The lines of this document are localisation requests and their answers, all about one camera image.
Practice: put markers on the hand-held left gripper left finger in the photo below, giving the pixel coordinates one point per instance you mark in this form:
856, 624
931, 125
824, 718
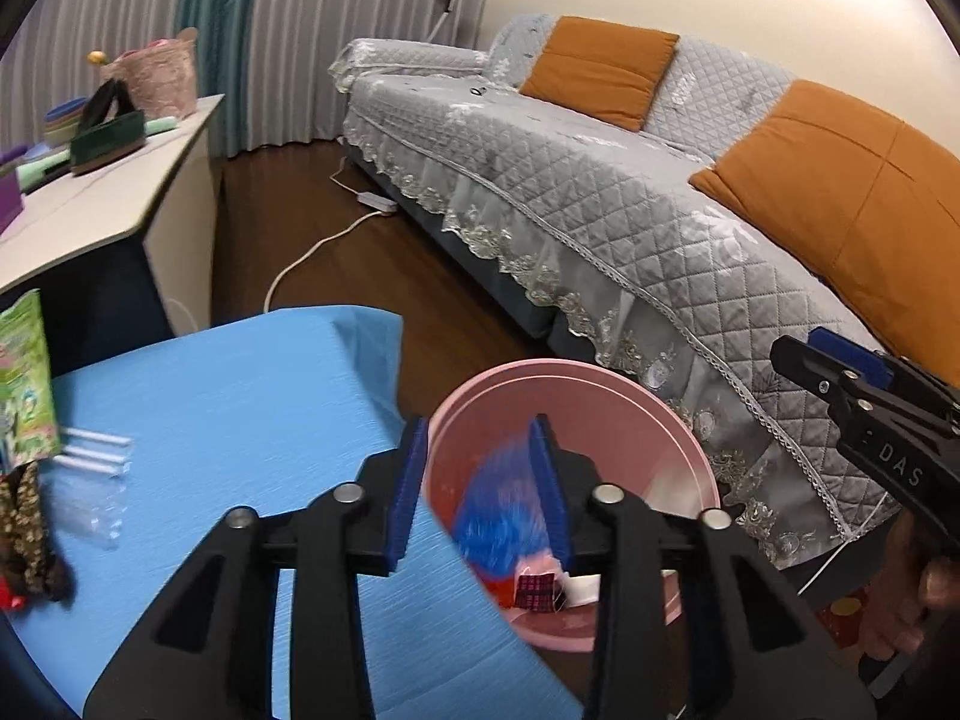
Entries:
405, 510

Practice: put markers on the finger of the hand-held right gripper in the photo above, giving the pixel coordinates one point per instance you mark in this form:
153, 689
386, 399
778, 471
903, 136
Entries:
862, 356
814, 367

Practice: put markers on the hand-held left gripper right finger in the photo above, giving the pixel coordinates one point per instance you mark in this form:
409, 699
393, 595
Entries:
551, 510

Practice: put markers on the blue fluffy item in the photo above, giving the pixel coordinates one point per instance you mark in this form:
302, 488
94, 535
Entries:
495, 510

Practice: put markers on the dark red checkered packet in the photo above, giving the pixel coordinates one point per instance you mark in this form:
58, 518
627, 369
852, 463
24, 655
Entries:
536, 591

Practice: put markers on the pink plastic basin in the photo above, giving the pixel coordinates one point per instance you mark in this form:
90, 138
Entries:
600, 405

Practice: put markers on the clear plastic wrapper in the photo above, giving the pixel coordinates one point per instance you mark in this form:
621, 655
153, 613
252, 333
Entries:
90, 517

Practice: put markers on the white plastic straw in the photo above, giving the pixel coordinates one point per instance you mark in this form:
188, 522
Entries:
97, 436
94, 456

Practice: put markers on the person's right hand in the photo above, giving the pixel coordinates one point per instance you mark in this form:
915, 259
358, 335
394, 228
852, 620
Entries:
937, 585

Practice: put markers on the orange cushion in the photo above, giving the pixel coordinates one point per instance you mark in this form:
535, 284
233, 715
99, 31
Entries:
840, 187
600, 67

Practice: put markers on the blue tablecloth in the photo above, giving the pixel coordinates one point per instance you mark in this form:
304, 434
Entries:
225, 405

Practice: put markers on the white power strip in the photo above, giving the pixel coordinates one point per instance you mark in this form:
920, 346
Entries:
379, 202

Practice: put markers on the grey quilted sofa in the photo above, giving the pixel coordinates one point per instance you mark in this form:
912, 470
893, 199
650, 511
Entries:
562, 165

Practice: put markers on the dark patterned hair scrunchie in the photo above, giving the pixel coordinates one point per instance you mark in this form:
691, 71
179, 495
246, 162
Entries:
30, 532

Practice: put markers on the green snack bag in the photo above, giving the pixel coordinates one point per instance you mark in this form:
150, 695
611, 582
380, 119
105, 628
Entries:
26, 390

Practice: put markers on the small red item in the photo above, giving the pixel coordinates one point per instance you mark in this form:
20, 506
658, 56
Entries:
9, 600

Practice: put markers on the white sideboard cabinet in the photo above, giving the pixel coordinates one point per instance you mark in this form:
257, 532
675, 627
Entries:
97, 195

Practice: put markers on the dark green round container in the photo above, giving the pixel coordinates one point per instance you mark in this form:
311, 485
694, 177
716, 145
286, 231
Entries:
105, 146

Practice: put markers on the grey curtain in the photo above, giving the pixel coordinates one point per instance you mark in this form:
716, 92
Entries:
360, 30
112, 0

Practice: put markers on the pink basket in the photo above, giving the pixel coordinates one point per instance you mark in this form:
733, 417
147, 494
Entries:
161, 79

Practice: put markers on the light green rolled mat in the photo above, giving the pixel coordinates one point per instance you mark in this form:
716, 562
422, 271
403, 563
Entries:
41, 169

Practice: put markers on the purple rainbow box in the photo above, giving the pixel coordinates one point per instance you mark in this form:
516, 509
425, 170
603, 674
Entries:
9, 202

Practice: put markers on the blue plate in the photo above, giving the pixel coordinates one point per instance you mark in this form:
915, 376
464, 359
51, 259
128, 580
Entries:
37, 152

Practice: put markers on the stack of coloured bowls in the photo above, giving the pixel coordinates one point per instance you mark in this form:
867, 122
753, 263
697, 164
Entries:
64, 116

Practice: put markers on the teal curtain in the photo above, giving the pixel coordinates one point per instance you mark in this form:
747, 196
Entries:
217, 0

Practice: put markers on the yellow flower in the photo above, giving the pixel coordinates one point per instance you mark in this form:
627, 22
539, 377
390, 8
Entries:
98, 58

